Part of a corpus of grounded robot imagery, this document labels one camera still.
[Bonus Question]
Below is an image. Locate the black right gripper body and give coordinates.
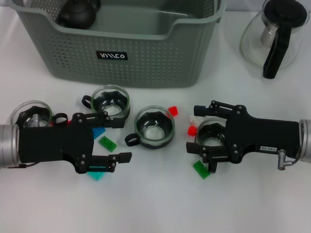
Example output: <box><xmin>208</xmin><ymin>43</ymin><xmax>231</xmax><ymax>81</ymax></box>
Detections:
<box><xmin>225</xmin><ymin>104</ymin><xmax>300</xmax><ymax>163</ymax></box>

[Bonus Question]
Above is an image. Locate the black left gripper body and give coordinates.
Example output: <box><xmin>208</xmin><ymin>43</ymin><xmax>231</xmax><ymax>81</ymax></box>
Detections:
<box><xmin>18</xmin><ymin>113</ymin><xmax>95</xmax><ymax>174</ymax></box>

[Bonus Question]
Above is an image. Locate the grey perforated storage bin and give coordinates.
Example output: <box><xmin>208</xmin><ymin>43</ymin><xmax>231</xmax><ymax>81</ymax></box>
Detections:
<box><xmin>11</xmin><ymin>0</ymin><xmax>226</xmax><ymax>88</ymax></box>

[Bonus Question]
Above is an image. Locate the blue square brick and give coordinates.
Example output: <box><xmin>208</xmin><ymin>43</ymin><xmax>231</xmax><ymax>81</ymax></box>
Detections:
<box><xmin>91</xmin><ymin>127</ymin><xmax>106</xmax><ymax>140</ymax></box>

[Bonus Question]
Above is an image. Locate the green rectangular brick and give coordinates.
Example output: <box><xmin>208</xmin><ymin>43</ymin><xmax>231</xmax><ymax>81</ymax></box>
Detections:
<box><xmin>99</xmin><ymin>135</ymin><xmax>117</xmax><ymax>152</ymax></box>
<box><xmin>192</xmin><ymin>160</ymin><xmax>211</xmax><ymax>180</ymax></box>

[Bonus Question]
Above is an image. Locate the cyan square brick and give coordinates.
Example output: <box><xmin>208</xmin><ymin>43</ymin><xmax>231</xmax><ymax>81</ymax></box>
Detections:
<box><xmin>86</xmin><ymin>171</ymin><xmax>107</xmax><ymax>182</ymax></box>

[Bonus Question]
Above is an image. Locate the black ceramic teapot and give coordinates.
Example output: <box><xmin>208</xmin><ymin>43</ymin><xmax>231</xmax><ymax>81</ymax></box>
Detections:
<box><xmin>57</xmin><ymin>0</ymin><xmax>102</xmax><ymax>30</ymax></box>

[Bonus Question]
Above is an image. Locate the right arm connector cable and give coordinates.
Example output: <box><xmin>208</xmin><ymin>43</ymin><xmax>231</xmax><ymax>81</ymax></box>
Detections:
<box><xmin>278</xmin><ymin>149</ymin><xmax>302</xmax><ymax>170</ymax></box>

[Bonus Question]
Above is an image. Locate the arm connector cable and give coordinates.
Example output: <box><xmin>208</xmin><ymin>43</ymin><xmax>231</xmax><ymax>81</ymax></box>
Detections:
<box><xmin>278</xmin><ymin>149</ymin><xmax>302</xmax><ymax>170</ymax></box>
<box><xmin>9</xmin><ymin>163</ymin><xmax>37</xmax><ymax>169</ymax></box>

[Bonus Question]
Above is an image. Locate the left arm connector cable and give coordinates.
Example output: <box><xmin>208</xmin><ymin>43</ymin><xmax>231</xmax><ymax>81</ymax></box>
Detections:
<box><xmin>9</xmin><ymin>163</ymin><xmax>37</xmax><ymax>169</ymax></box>

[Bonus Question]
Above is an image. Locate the glass pitcher black handle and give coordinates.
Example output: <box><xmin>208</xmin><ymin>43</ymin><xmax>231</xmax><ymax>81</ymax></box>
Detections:
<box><xmin>239</xmin><ymin>0</ymin><xmax>309</xmax><ymax>80</ymax></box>

